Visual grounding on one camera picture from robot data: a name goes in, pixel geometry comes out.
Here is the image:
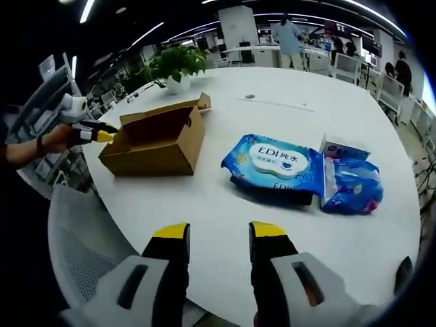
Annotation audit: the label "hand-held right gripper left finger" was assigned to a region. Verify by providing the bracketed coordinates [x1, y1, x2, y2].
[80, 222, 191, 327]

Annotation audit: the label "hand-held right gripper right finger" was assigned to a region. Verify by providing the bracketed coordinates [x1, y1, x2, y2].
[248, 220, 382, 327]

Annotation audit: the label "brown cardboard shoe box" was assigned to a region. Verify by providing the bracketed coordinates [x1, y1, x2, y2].
[97, 91, 213, 177]

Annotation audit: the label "blue floral tissue pack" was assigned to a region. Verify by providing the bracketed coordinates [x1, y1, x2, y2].
[320, 156, 384, 215]

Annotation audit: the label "blue wet wipes pack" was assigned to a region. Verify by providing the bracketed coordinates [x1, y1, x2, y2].
[220, 133, 327, 198]

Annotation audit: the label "small white carton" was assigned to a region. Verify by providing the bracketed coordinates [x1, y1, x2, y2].
[320, 134, 371, 163]

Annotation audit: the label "person's left hand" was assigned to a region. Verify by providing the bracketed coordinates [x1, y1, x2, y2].
[42, 123, 83, 158]

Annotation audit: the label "person's right hand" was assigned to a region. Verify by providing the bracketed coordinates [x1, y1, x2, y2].
[251, 305, 264, 327]

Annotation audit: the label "grey metal shelf rack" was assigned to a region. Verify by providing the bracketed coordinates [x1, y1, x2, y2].
[10, 52, 82, 137]

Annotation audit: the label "grey mesh office chair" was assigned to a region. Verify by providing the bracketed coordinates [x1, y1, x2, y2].
[47, 185, 144, 309]

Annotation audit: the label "dark grey chair part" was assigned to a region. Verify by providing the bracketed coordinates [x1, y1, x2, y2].
[394, 256, 415, 297]

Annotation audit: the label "ceiling light strip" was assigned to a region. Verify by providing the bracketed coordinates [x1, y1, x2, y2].
[80, 0, 96, 24]
[131, 22, 165, 47]

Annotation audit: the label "potted green plant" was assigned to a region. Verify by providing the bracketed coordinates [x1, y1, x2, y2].
[149, 44, 208, 96]

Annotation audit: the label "white office desk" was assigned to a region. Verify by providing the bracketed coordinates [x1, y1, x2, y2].
[221, 46, 283, 69]

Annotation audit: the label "white office chair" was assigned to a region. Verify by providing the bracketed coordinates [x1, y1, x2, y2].
[333, 53, 362, 86]
[376, 73, 406, 122]

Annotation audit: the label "black tangled cables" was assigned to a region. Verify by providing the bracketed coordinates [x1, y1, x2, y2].
[414, 156, 436, 212]

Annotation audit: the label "table cable slot cover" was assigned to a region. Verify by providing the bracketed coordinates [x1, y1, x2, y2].
[237, 93, 316, 112]

